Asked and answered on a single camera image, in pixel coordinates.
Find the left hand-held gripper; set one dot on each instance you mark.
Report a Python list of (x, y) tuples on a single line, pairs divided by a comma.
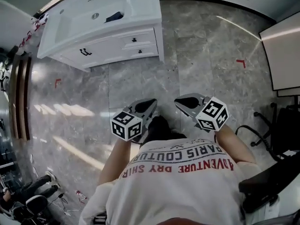
[(126, 125)]

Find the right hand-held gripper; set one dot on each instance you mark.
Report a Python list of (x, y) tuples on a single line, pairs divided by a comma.
[(212, 116)]

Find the white drawer with black knob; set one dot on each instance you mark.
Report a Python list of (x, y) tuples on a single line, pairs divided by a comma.
[(150, 51), (145, 37)]

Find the person's left forearm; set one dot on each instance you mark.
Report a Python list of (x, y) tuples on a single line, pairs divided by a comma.
[(114, 160)]

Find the person's right forearm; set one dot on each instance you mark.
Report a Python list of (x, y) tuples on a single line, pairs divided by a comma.
[(234, 146)]

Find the person's black trousers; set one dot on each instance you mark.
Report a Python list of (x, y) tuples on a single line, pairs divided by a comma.
[(159, 128)]

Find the red floor tape marker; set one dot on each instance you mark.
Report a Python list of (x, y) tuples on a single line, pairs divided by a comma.
[(56, 82), (240, 61)]

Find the black office chair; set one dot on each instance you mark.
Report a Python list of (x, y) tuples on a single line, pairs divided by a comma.
[(286, 125), (36, 203)]

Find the white cabinet door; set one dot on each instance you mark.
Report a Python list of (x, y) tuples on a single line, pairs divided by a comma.
[(105, 50), (75, 58)]

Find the narrow black-framed white board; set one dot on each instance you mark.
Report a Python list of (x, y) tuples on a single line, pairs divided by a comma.
[(288, 94)]

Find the person's white printed t-shirt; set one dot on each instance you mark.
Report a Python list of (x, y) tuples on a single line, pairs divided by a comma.
[(175, 191)]

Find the black chest-mounted device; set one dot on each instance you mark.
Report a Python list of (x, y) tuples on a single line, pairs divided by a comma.
[(262, 184)]

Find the white sink cabinet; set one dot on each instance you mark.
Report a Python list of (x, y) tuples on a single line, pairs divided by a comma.
[(159, 46)]

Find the large black-framed white board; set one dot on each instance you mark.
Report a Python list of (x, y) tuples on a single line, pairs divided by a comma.
[(283, 60)]

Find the brown wooden frame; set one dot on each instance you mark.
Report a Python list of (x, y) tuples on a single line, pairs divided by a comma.
[(26, 97), (15, 97)]

